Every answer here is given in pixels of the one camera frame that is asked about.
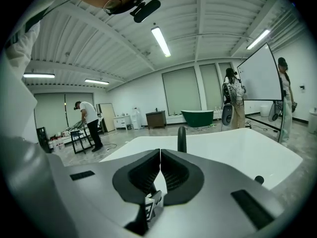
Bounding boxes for round wire-rimmed glasses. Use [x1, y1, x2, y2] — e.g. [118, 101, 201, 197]
[103, 0, 144, 16]

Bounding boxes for brown wooden cabinet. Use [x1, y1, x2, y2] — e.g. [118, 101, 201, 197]
[145, 110, 167, 130]

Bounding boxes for long ceiling tube light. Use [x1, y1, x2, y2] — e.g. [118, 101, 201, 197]
[151, 26, 172, 58]
[22, 73, 55, 79]
[246, 28, 271, 51]
[84, 78, 110, 85]

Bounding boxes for white cylindrical fixture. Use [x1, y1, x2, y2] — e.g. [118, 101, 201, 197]
[308, 109, 317, 135]

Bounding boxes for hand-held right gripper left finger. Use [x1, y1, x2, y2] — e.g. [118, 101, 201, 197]
[112, 148, 161, 205]

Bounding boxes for black faucet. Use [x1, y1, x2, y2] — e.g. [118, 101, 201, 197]
[177, 126, 187, 153]

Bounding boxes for white water dispenser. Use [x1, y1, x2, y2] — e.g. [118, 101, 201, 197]
[132, 107, 142, 130]

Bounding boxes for white low cabinet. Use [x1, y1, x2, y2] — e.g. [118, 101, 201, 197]
[113, 115, 132, 131]

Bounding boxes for black metal frame table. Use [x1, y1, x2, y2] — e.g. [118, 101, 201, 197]
[70, 127, 95, 155]

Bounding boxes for leaning beige framed board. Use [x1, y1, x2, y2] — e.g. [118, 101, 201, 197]
[98, 103, 116, 133]

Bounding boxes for black equipment case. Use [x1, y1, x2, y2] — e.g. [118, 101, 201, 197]
[36, 126, 53, 154]

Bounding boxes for white bathtub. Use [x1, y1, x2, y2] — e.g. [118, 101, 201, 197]
[99, 127, 304, 191]

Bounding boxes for white round device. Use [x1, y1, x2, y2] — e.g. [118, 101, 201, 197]
[268, 101, 282, 122]
[221, 103, 234, 127]

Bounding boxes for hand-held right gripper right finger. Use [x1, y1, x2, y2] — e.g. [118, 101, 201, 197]
[160, 148, 205, 207]

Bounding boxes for green bathtub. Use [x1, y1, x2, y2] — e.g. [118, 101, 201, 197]
[180, 109, 214, 128]

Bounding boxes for black head-mounted camera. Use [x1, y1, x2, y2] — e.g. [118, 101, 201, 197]
[129, 0, 161, 24]

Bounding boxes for whiteboard on black stand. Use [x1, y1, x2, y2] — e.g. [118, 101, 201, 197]
[236, 42, 285, 144]

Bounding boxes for person's white shirt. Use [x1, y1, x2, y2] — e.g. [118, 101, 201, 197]
[0, 0, 79, 158]

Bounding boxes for wide grey window blind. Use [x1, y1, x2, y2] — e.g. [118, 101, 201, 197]
[34, 92, 95, 134]

